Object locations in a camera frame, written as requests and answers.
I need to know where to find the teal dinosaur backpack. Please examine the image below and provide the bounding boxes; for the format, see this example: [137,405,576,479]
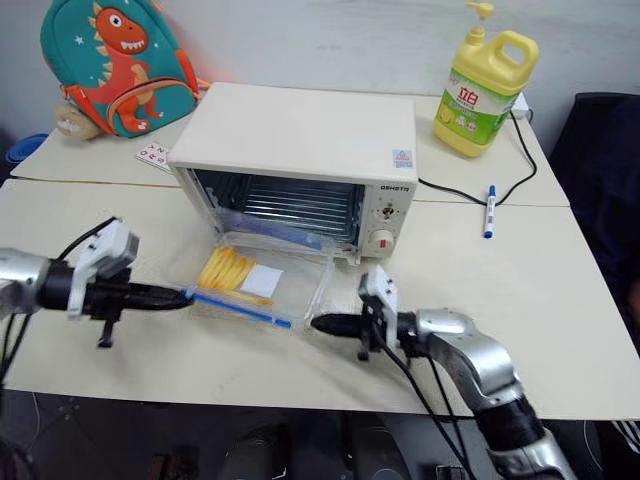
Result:
[39,0,202,140]

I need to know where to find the yellow detergent pump bottle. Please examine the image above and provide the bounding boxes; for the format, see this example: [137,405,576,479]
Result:
[432,0,541,160]

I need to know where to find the person in dark clothes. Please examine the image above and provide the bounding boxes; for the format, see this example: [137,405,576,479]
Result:
[547,88,640,480]

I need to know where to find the wire oven rack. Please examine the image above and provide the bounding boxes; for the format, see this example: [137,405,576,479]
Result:
[234,178,357,237]

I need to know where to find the beige plush toy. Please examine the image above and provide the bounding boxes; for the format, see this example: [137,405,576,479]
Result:
[53,99,101,142]

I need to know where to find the white card with letters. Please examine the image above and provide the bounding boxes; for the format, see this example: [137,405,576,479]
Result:
[134,141,174,176]

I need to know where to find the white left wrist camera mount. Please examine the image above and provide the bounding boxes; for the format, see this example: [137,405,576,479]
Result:
[66,217,142,321]

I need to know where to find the cream white toaster oven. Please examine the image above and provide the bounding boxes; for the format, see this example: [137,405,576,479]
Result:
[167,82,419,267]

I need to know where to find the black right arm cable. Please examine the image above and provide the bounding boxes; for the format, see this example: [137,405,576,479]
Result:
[382,319,484,480]

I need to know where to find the blue round bowl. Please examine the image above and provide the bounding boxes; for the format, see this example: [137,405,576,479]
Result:
[5,133,49,163]

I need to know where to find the white square paper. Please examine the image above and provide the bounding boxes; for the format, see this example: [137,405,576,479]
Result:
[241,263,285,300]

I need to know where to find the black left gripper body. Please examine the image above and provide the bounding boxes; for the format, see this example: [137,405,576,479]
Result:
[83,280,135,350]

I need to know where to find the cream oven knob red mark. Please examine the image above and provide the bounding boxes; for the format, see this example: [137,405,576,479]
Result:
[368,228,400,257]

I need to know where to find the yellow french fries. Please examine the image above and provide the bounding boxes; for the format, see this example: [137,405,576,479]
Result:
[197,246,275,307]

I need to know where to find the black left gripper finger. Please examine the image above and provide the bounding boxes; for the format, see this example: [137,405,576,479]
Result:
[129,295,196,312]
[129,283,194,300]

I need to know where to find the white power adapter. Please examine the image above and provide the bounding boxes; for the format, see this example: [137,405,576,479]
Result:
[509,92,532,120]

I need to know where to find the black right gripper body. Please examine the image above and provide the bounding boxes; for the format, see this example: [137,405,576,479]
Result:
[356,305,389,363]

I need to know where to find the black power cord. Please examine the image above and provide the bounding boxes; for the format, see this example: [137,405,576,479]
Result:
[417,112,539,207]

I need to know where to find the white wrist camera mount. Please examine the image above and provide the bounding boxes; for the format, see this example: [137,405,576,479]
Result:
[356,263,402,352]
[66,217,142,321]

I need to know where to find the blue white marker pen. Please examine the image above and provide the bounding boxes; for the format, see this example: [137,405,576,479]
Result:
[481,184,499,240]

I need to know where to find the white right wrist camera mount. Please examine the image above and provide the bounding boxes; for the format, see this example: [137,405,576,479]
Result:
[356,263,402,352]

